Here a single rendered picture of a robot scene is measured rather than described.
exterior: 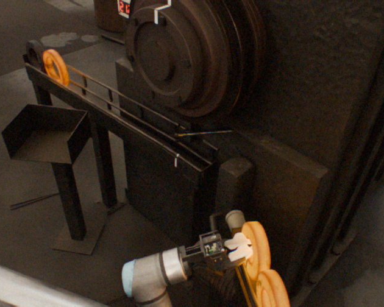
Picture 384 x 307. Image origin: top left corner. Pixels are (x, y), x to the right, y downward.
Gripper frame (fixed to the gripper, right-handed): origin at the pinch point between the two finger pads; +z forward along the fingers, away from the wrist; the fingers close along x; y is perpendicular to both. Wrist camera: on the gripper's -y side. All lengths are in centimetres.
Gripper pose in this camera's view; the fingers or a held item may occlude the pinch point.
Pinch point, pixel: (255, 245)
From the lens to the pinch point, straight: 108.7
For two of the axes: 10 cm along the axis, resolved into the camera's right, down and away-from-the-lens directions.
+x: -1.8, -6.4, 7.5
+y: -2.3, -7.1, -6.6
